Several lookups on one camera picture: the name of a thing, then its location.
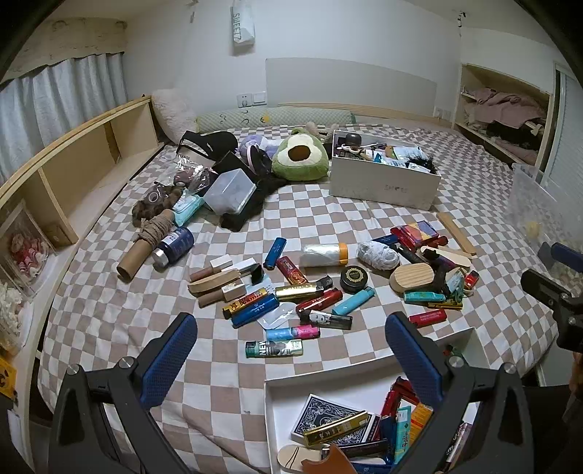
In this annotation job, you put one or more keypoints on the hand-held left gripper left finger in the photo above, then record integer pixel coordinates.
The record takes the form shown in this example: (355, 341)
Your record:
(166, 360)

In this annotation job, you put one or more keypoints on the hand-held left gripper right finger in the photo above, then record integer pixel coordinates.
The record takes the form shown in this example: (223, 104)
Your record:
(412, 360)

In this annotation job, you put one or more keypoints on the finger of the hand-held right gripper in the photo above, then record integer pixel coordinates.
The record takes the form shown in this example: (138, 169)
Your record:
(564, 255)
(542, 285)

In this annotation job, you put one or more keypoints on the teal lighter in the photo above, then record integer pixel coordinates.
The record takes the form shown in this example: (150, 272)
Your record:
(423, 298)

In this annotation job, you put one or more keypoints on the face print black lighter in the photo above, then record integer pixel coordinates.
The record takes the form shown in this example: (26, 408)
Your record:
(328, 320)

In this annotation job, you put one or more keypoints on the orange tiger print lighter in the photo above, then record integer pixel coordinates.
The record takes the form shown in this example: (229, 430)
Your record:
(245, 303)

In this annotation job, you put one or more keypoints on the white shallow box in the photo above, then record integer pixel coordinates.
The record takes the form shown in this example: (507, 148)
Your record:
(291, 396)

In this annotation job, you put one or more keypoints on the clear plastic bin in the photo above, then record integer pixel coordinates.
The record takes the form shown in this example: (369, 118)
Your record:
(537, 205)

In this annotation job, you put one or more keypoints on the small orange box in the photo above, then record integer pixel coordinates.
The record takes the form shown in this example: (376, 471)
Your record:
(421, 421)

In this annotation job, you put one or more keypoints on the yellow brown striped lighter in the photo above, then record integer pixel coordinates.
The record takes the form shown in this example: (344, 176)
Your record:
(444, 304)

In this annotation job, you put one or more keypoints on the checkered bed sheet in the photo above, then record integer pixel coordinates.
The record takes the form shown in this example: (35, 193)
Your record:
(114, 319)

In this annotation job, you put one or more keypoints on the teal printed packet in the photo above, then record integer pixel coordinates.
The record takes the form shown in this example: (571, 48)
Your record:
(401, 433)

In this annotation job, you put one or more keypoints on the oval wooden box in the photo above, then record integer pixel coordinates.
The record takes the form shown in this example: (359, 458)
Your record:
(413, 279)

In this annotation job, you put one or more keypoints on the light blue lighter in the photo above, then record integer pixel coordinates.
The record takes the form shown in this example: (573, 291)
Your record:
(353, 301)

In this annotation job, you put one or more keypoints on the boat-shaped wooden block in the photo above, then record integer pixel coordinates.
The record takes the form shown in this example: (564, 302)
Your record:
(212, 283)

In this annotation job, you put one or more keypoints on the cream wooden paddle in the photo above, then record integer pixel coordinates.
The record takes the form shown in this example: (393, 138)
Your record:
(451, 259)

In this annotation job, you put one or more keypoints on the round black tin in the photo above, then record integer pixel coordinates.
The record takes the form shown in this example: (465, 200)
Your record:
(354, 279)

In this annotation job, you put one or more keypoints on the flat wooden stick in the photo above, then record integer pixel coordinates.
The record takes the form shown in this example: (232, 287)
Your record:
(455, 233)

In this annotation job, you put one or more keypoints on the gold and black lighter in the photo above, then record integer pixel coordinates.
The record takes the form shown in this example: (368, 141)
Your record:
(337, 427)

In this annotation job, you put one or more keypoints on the dark blue lighter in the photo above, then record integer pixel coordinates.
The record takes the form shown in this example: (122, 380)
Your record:
(255, 311)

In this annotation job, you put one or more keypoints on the cardboard tube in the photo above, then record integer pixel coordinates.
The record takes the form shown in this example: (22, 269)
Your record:
(134, 262)

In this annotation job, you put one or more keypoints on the blue playing card box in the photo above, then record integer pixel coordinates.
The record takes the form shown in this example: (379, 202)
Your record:
(319, 412)

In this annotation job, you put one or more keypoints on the dark green lighter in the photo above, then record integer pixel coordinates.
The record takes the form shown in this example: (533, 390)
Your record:
(273, 349)

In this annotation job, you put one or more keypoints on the white fluffy ball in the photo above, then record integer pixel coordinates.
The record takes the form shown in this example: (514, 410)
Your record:
(378, 256)

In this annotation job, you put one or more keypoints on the red metallic lighter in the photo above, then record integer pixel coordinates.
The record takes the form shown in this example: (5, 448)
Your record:
(319, 301)

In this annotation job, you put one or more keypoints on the dark blue bottle silver cap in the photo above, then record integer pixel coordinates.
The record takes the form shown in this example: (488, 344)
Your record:
(175, 246)

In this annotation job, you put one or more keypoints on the white paper sachet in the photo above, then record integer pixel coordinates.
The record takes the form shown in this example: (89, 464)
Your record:
(278, 317)

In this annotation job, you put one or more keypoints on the long white box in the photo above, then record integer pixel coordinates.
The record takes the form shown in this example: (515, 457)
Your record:
(241, 266)

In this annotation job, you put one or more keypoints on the pink and blue lighter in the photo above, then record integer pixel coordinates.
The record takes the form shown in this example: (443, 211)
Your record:
(294, 333)

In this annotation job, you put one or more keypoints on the black plastic cap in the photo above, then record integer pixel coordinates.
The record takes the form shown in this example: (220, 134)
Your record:
(257, 275)

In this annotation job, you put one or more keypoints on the red patterned box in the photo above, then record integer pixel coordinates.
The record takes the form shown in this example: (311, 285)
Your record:
(421, 233)

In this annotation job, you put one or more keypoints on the brown leather piece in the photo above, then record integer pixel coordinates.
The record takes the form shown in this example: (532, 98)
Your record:
(332, 462)

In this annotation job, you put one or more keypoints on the black clothes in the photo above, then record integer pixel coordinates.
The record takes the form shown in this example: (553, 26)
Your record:
(514, 128)

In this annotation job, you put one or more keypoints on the plastic bag roll orange band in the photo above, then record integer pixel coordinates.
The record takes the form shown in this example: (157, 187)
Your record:
(323, 255)

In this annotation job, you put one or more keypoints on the red and gold lighter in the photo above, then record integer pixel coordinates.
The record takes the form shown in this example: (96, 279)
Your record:
(289, 270)

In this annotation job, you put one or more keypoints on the bright blue lighter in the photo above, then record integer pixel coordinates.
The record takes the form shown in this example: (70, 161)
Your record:
(275, 253)

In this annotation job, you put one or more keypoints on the teal wet wipes pack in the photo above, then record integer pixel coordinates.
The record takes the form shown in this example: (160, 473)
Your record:
(186, 207)

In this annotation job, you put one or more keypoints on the pale wooden oval piece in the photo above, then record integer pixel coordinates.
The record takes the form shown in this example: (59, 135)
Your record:
(291, 460)

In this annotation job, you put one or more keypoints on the brown fuzzy plush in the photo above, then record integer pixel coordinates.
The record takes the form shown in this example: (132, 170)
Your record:
(152, 203)

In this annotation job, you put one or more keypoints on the pink clothes pile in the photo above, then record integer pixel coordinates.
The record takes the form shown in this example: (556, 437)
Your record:
(505, 107)

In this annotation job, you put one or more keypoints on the yellow box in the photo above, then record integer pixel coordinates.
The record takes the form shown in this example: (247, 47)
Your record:
(7, 378)

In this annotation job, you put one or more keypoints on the white plush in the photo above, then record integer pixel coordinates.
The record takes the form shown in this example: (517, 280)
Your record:
(10, 314)

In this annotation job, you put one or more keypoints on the black cloth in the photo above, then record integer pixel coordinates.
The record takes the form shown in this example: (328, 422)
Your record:
(248, 212)

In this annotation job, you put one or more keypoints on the black feather puff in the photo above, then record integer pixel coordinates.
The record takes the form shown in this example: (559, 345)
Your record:
(419, 163)

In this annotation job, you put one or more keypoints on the white storage box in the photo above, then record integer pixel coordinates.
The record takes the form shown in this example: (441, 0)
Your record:
(382, 184)

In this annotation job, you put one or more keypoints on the clear plastic container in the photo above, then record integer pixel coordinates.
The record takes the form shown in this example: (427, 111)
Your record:
(230, 191)

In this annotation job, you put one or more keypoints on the framed flower box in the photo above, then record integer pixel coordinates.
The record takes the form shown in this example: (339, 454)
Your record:
(22, 250)

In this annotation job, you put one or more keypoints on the clear plastic pouch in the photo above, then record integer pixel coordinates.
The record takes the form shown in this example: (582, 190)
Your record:
(186, 175)

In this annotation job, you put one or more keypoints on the wooden wardrobe shelf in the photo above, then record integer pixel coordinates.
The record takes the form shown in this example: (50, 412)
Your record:
(467, 91)

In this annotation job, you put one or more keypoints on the black box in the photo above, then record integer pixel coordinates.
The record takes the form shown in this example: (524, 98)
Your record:
(232, 164)

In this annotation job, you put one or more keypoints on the black visor cap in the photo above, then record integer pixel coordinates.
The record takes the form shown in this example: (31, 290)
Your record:
(214, 142)

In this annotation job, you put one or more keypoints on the wooden bedside shelf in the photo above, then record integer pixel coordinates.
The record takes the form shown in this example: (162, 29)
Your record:
(86, 146)

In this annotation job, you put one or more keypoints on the purple plush toy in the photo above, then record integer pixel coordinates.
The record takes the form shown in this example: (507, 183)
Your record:
(255, 146)

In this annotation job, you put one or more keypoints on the avocado plush toy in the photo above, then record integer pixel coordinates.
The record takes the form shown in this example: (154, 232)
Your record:
(298, 157)

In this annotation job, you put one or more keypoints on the white fluffy pillow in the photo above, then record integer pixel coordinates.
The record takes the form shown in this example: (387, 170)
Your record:
(173, 114)

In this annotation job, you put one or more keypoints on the small brown plush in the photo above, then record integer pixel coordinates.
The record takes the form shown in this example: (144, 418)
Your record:
(319, 128)

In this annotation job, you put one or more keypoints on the green bolster pillow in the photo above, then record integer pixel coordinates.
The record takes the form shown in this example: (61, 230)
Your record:
(273, 119)

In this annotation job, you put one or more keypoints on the grey curtain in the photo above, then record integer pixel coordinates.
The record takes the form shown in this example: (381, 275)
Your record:
(59, 100)

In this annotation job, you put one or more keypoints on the white hanging bag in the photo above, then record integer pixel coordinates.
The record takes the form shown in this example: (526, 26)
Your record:
(243, 23)

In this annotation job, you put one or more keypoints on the wall switch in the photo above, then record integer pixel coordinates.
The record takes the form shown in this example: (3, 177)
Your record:
(251, 100)

